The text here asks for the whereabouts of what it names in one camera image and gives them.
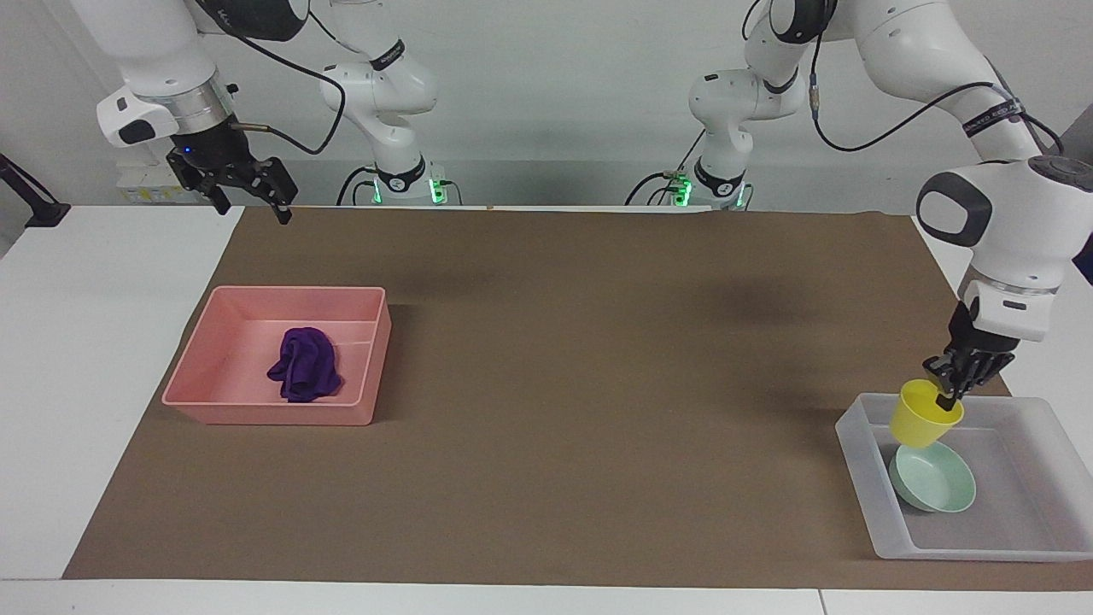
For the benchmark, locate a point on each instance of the purple cloth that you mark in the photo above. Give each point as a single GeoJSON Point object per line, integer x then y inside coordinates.
{"type": "Point", "coordinates": [303, 367]}

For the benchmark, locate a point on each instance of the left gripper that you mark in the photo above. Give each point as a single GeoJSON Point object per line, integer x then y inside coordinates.
{"type": "Point", "coordinates": [963, 331]}

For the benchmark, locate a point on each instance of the pink plastic box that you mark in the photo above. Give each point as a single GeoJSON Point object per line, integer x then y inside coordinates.
{"type": "Point", "coordinates": [230, 342]}

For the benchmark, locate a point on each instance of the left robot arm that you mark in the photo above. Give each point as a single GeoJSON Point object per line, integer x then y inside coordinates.
{"type": "Point", "coordinates": [1016, 213]}

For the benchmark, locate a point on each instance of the clear plastic tray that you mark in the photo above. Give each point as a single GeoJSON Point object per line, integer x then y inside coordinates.
{"type": "Point", "coordinates": [1016, 504]}

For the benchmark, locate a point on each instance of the yellow plastic cup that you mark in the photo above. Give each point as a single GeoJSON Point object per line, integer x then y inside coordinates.
{"type": "Point", "coordinates": [918, 423]}

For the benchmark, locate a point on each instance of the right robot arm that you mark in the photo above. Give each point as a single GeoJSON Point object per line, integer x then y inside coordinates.
{"type": "Point", "coordinates": [145, 43]}

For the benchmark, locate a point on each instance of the light green bowl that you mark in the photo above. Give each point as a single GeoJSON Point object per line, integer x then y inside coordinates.
{"type": "Point", "coordinates": [938, 480]}

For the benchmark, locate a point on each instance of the black stand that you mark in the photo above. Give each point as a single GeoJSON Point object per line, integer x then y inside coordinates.
{"type": "Point", "coordinates": [38, 207]}

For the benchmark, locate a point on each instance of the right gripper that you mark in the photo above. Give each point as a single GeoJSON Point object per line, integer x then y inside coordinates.
{"type": "Point", "coordinates": [212, 152]}

